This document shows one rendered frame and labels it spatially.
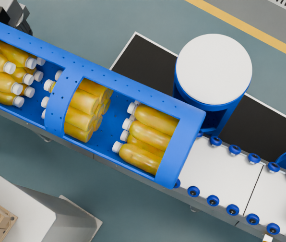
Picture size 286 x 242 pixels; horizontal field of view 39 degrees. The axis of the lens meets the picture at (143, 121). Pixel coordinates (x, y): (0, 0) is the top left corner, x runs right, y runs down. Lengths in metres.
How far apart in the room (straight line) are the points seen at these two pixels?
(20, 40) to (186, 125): 0.62
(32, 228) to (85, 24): 1.75
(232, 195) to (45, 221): 0.67
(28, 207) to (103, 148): 0.34
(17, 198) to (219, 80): 0.80
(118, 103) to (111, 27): 1.30
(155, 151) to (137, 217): 1.05
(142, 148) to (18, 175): 1.30
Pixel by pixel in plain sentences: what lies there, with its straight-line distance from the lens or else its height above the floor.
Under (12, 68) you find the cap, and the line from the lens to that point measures 1.49.
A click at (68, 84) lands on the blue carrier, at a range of 1.32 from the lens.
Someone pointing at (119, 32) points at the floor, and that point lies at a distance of 2.76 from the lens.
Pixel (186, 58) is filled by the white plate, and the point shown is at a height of 1.04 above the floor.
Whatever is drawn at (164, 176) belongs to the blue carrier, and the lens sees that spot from 1.29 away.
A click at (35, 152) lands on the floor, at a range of 2.60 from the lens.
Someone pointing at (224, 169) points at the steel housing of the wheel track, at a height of 0.93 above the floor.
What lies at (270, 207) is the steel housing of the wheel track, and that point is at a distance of 1.57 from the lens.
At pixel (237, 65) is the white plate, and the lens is 1.55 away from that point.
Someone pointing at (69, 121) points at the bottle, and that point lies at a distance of 1.41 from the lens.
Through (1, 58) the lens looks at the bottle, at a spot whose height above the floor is 1.17.
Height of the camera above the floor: 2.44
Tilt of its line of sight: 75 degrees down
